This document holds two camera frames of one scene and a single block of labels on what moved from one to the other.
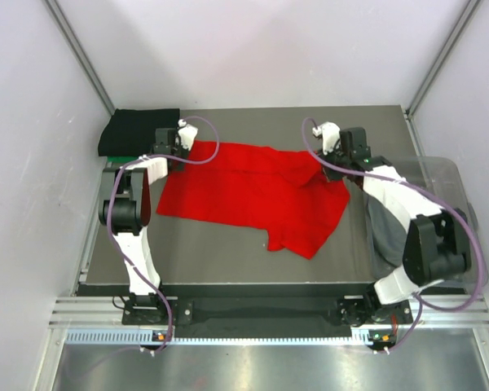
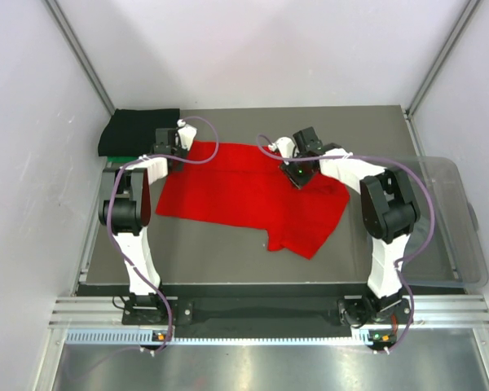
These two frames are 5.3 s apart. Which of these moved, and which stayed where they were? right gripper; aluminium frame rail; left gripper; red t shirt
Moved: right gripper
Stayed: aluminium frame rail; left gripper; red t shirt
